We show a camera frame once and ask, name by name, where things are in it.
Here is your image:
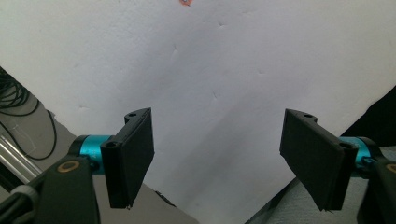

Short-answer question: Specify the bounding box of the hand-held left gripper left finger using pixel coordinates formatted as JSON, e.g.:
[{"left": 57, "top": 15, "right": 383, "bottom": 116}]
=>
[{"left": 68, "top": 107, "right": 156, "bottom": 210}]

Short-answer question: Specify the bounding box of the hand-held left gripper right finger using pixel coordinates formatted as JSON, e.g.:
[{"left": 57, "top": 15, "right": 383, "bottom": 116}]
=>
[{"left": 279, "top": 108, "right": 379, "bottom": 212}]

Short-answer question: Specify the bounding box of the metal stand tube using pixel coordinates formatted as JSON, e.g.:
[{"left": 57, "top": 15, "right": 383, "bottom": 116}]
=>
[{"left": 0, "top": 133, "right": 44, "bottom": 186}]

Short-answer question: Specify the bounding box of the black cable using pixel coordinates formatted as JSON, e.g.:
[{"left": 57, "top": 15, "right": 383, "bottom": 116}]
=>
[{"left": 0, "top": 66, "right": 58, "bottom": 161}]

